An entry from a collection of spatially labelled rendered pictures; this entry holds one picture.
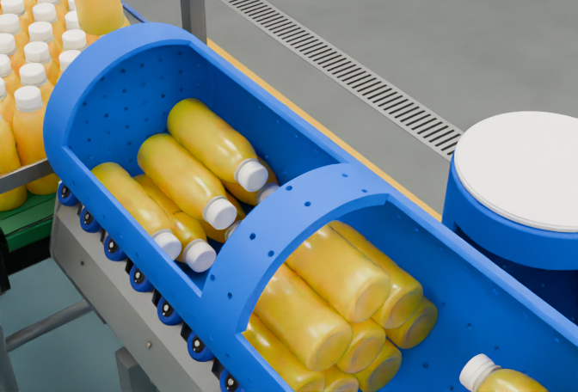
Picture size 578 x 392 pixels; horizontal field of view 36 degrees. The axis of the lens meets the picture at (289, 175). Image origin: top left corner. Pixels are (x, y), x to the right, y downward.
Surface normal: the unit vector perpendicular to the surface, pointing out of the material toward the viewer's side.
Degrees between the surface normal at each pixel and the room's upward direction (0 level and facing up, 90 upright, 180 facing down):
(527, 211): 0
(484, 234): 90
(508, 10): 0
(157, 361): 71
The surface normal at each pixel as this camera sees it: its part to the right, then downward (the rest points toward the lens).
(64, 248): -0.75, 0.09
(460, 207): -0.94, 0.20
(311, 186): -0.04, -0.77
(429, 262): -0.80, 0.35
